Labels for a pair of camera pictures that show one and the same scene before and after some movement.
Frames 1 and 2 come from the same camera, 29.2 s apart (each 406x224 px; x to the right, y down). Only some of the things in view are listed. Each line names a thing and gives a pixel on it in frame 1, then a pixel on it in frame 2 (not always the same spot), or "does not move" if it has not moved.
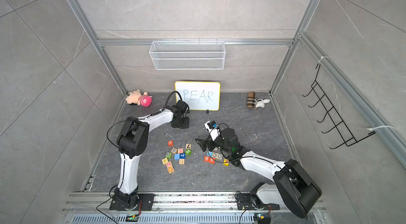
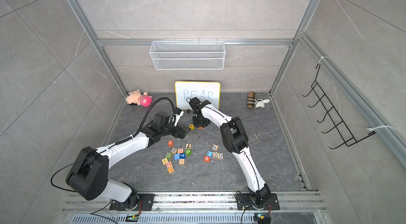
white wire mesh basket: (187, 55) does not move
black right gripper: (204, 143) → (197, 124)
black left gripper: (186, 126) → (178, 134)
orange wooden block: (171, 169) does not move
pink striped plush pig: (137, 97) does not move
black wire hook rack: (340, 128) does not move
